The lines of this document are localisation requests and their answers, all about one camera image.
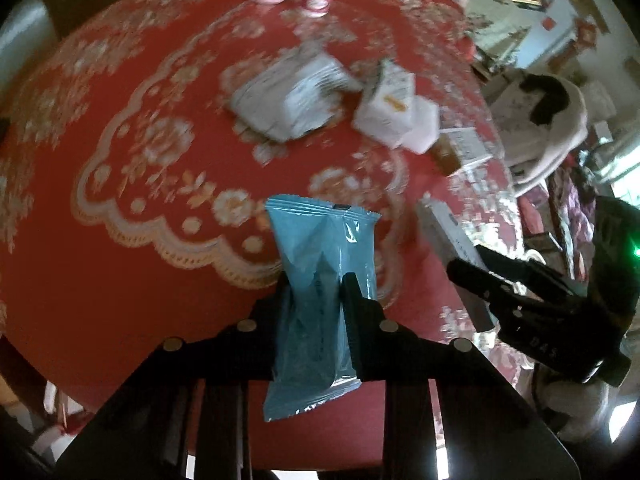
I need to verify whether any beige fleece coat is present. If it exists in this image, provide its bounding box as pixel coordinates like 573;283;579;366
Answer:
492;74;591;196

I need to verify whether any blue snack packet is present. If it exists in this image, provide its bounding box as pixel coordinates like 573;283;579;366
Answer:
263;196;382;423

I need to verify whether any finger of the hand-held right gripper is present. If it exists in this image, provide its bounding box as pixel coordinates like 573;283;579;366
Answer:
446;258;521;311
475;245;586;301

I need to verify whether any red floral tablecloth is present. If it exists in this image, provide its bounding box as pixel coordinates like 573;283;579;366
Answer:
0;0;531;411

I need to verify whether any small white orange-label box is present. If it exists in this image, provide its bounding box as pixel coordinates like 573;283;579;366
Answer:
352;60;417;148

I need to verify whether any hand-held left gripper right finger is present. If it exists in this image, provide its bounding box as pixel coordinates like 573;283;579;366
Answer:
340;273;582;480

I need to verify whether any crumpled white tissue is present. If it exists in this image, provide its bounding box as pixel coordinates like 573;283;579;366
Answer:
227;42;363;143

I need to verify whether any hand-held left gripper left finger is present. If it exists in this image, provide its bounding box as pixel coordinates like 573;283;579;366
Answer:
57;272;293;480

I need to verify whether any purple clothes pile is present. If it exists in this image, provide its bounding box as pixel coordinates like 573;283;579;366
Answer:
547;165;601;281

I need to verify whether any black cloth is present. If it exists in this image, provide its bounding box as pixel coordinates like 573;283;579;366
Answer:
520;74;571;126

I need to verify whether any floral cover cloth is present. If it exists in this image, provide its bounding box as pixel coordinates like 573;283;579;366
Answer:
465;0;531;61

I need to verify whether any long white box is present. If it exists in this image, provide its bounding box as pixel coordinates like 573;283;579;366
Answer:
417;197;496;332

